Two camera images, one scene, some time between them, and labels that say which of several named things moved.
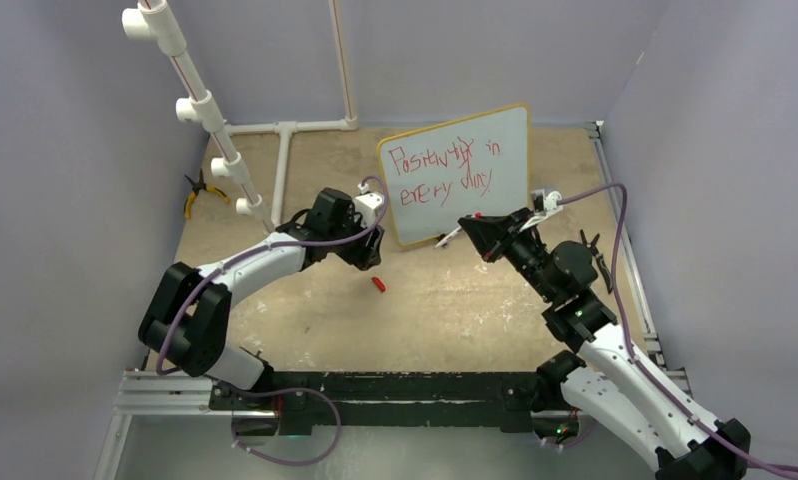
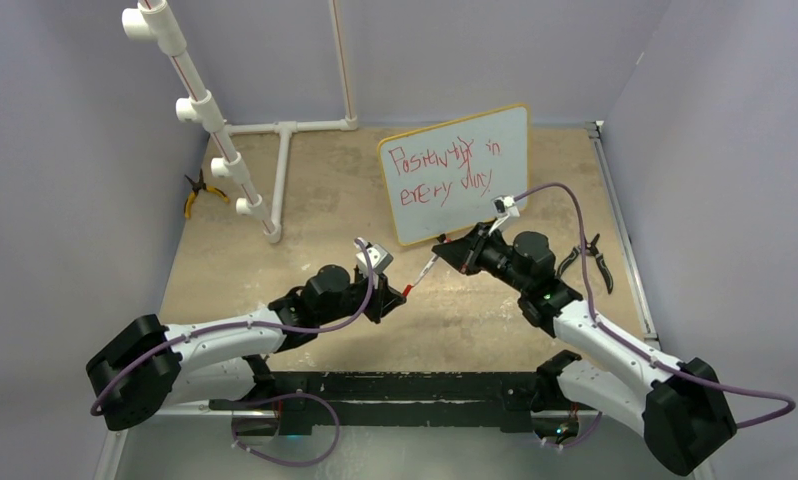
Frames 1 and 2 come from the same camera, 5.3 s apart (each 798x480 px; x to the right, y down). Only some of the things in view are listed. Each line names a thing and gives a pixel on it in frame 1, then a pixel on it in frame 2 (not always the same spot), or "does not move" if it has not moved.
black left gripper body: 357,252 to 371,308
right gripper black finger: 487,233 to 458,252
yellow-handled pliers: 197,186 does not move
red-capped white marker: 476,215 to 424,273
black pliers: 600,260 does not move
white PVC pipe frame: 150,20 does not move
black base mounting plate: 305,399 does not move
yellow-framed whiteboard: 470,167 does not move
